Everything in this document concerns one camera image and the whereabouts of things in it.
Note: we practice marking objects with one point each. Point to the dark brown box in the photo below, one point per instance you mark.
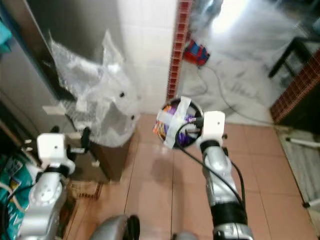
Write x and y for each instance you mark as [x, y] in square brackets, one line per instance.
[110, 162]

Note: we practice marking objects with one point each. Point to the steel bowl with taped snacks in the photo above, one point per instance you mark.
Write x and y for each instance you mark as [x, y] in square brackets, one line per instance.
[172, 125]

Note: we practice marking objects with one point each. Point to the clear crumpled plastic wrap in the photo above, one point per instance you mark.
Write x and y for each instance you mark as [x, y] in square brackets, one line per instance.
[95, 90]

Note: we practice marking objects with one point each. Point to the grey robot right leg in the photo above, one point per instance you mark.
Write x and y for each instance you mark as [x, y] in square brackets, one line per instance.
[185, 236]

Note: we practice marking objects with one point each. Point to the white pipe frame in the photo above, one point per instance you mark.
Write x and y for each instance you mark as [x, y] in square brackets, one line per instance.
[305, 142]

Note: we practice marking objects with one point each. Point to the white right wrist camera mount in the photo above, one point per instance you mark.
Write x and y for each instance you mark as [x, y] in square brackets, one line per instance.
[214, 127]

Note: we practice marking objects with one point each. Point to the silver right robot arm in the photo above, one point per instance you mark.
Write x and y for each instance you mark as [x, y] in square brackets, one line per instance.
[222, 185]

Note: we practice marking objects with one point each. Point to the grey fridge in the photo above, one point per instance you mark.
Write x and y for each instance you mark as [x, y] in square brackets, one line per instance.
[75, 30]

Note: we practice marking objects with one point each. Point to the grey robot left leg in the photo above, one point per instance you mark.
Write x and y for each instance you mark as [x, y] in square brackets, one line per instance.
[115, 230]

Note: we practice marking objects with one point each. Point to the teal printed package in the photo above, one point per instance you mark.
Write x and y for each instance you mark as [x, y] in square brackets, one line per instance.
[15, 200]

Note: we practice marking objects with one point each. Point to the low black table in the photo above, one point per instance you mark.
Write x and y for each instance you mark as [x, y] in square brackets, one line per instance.
[297, 47]

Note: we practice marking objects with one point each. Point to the teal cloth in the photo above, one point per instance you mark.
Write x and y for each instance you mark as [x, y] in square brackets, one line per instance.
[5, 35]

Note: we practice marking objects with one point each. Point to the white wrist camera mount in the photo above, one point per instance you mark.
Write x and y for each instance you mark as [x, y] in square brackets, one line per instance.
[54, 147]
[214, 127]

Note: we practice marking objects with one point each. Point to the grey robot leg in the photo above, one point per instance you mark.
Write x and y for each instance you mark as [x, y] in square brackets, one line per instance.
[115, 230]
[185, 236]

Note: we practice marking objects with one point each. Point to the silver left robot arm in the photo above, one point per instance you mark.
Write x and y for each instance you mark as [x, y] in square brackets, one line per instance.
[47, 200]

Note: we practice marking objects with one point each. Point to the red and blue toy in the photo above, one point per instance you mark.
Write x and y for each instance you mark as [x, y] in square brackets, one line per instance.
[195, 52]

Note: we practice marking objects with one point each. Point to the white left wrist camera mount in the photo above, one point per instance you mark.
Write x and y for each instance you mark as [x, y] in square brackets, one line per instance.
[54, 147]

